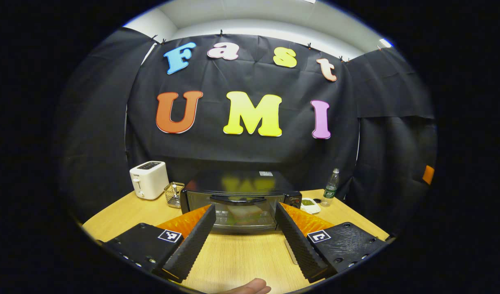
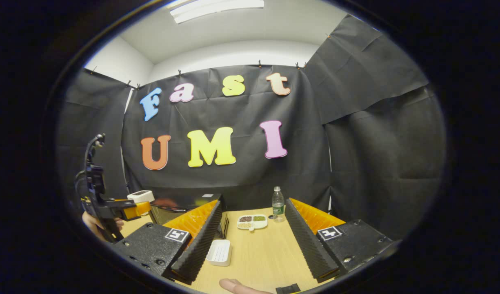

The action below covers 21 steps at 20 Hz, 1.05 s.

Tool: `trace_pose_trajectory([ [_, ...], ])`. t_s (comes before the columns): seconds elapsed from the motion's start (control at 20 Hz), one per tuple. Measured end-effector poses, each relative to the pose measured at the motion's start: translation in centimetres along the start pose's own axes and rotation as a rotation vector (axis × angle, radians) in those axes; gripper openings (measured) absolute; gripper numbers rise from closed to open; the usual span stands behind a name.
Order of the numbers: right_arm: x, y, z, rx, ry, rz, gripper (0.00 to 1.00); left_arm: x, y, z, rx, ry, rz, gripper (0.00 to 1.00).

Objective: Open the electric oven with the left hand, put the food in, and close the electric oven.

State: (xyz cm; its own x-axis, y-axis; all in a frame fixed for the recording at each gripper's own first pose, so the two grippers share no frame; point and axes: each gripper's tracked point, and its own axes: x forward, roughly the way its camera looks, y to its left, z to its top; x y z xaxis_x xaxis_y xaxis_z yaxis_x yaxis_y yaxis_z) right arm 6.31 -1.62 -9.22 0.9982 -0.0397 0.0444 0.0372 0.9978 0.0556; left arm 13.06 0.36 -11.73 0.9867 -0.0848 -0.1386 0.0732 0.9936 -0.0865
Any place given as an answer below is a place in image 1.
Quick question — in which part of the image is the wire utensil holder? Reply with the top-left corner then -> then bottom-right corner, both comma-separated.
164,182 -> 185,209

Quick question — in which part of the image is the black backdrop cloth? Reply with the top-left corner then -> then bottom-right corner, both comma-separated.
56,27 -> 438,233

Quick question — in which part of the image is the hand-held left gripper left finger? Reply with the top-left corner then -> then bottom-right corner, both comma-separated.
104,204 -> 217,283

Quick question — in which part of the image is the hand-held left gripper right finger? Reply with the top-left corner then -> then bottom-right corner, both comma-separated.
275,202 -> 388,283

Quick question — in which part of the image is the clear plastic water bottle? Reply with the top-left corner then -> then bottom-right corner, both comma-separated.
321,168 -> 340,207

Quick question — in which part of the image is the small white dish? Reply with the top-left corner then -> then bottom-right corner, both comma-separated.
300,198 -> 321,215

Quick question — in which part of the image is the white rectangular container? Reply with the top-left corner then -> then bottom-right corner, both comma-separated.
284,239 -> 300,265

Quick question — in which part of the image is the sandwich with lettuce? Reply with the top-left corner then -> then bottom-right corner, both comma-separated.
225,204 -> 267,226

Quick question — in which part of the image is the white toaster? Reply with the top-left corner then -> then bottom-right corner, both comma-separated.
129,161 -> 169,200

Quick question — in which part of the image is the black electric oven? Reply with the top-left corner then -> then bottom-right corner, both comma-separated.
180,171 -> 302,234

